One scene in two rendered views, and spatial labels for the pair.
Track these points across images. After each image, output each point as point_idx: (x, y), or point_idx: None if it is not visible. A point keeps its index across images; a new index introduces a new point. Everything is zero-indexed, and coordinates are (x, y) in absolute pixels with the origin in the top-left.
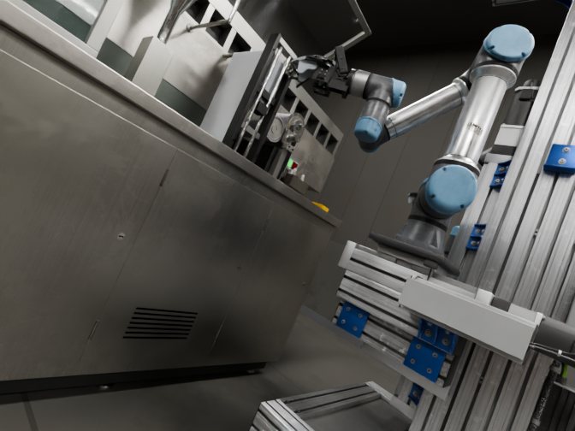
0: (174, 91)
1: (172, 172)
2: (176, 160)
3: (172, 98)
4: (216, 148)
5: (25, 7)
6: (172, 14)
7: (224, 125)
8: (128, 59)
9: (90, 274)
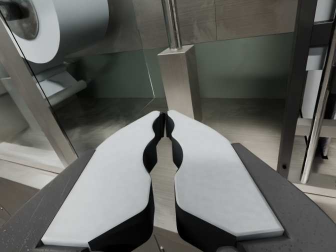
0: (262, 39)
1: (167, 249)
2: (163, 241)
3: (263, 50)
4: (188, 243)
5: (41, 165)
6: (163, 5)
7: (318, 90)
8: (199, 47)
9: None
